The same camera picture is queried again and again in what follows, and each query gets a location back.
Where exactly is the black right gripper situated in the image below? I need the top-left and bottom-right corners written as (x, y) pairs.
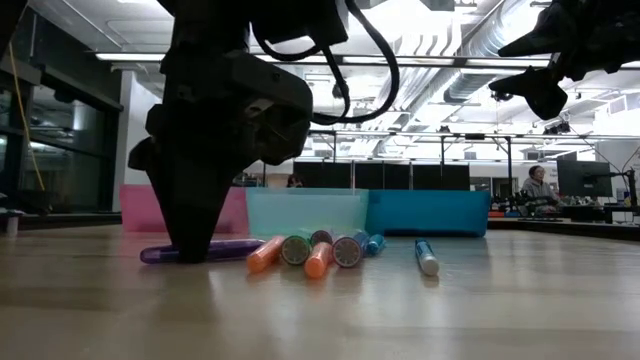
top-left (488, 0), bottom-right (640, 121)

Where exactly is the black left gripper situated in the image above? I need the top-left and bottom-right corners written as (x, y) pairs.
top-left (127, 0), bottom-right (314, 264)

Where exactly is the dark purple highlighter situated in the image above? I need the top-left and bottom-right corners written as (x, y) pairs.
top-left (139, 238), bottom-right (266, 265)

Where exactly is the orange highlighter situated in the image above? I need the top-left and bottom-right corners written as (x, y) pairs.
top-left (303, 241), bottom-right (335, 280)
top-left (246, 234), bottom-right (287, 275)

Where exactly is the green thick marker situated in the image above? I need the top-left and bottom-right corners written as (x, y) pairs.
top-left (279, 229), bottom-right (314, 267)

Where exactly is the purple thick marker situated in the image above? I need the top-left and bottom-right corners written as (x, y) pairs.
top-left (309, 228), bottom-right (335, 248)

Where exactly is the lavender thick marker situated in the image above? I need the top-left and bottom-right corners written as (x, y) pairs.
top-left (331, 230), bottom-right (369, 269)

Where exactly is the teal highlighter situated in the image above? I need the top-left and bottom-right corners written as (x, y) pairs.
top-left (352, 230), bottom-right (387, 257)

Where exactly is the blue whiteboard marker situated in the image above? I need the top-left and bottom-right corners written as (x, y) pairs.
top-left (413, 237), bottom-right (441, 277)

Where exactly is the black monitor on arm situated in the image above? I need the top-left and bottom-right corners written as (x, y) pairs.
top-left (557, 159), bottom-right (614, 198)

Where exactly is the pink plastic bin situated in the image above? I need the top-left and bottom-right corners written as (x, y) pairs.
top-left (118, 184), bottom-right (250, 235)

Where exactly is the translucent green plastic bin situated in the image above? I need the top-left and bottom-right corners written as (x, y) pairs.
top-left (244, 187), bottom-right (370, 239)

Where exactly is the black partition panel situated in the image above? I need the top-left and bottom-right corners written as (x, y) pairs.
top-left (292, 160), bottom-right (354, 190)
top-left (354, 161), bottom-right (412, 190)
top-left (412, 163), bottom-right (471, 191)

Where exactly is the long ceiling light strip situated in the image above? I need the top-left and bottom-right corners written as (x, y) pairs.
top-left (94, 52), bottom-right (551, 69)

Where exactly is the small white cylinder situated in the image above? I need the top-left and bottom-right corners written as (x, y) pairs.
top-left (3, 209), bottom-right (21, 239)

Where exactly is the blue plastic bin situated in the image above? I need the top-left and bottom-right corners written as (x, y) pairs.
top-left (366, 188), bottom-right (492, 238)

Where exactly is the silver ventilation duct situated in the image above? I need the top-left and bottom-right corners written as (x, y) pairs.
top-left (442, 0), bottom-right (556, 104)

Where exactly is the black aluminium table frame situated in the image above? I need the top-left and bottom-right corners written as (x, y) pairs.
top-left (0, 212), bottom-right (640, 242)

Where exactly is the yellow strap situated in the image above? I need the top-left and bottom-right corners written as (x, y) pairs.
top-left (7, 42), bottom-right (46, 192)

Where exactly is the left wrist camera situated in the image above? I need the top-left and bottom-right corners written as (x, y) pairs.
top-left (249, 0), bottom-right (350, 47)

